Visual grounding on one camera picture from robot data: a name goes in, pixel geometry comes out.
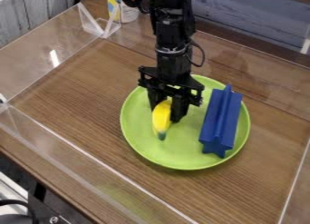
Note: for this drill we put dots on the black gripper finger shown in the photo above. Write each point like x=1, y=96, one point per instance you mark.
x=155, y=97
x=179, y=108

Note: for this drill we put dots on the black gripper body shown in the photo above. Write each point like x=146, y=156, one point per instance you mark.
x=183, y=85

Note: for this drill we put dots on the yellow toy banana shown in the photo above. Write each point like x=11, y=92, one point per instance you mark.
x=162, y=119

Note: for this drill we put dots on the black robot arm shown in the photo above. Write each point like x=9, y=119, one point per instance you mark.
x=173, y=24

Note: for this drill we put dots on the green round plate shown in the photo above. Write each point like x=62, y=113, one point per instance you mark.
x=179, y=151

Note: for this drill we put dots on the blue star-shaped block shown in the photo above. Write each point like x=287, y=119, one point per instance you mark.
x=218, y=130

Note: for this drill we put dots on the black metal equipment base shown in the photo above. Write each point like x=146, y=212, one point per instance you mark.
x=55, y=211

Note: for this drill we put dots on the clear acrylic enclosure wall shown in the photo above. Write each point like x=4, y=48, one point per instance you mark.
x=66, y=78

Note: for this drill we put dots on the clear acrylic corner bracket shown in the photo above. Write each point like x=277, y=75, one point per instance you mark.
x=99, y=26

